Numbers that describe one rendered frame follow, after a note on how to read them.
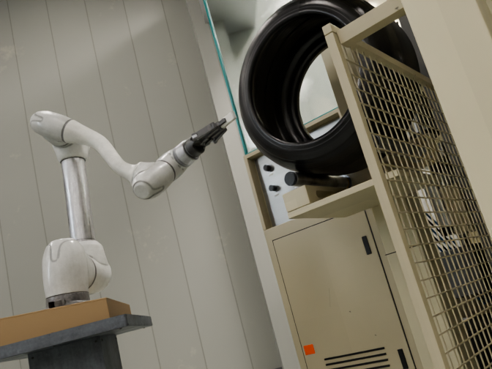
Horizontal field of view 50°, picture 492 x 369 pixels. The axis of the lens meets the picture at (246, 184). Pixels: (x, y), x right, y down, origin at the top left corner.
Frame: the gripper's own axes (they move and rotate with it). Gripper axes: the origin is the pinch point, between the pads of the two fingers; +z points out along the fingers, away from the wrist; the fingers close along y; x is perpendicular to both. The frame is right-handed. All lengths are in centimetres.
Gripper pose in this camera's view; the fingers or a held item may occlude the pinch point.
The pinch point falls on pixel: (228, 119)
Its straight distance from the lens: 193.0
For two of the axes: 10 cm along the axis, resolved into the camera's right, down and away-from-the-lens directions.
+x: 3.6, 8.7, -3.2
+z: 7.0, -4.9, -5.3
